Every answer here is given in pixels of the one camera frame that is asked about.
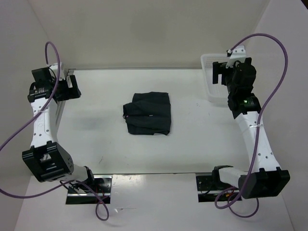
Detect dark navy shorts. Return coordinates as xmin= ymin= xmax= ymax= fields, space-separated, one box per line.
xmin=123 ymin=91 xmax=171 ymax=135

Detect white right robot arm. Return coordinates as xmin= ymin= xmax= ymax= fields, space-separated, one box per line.
xmin=211 ymin=58 xmax=290 ymax=199

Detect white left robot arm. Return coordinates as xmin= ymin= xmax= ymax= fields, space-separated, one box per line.
xmin=22 ymin=64 xmax=96 ymax=193

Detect white plastic perforated basket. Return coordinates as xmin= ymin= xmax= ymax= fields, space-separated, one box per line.
xmin=200 ymin=51 xmax=248 ymax=103

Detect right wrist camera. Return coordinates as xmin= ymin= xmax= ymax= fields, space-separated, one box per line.
xmin=227 ymin=45 xmax=246 ymax=66

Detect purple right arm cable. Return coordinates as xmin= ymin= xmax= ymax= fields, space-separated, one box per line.
xmin=214 ymin=34 xmax=288 ymax=218

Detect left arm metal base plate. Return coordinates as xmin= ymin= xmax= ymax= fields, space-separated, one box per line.
xmin=65 ymin=174 xmax=113 ymax=205

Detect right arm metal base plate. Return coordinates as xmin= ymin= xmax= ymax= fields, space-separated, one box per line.
xmin=195 ymin=173 xmax=231 ymax=203

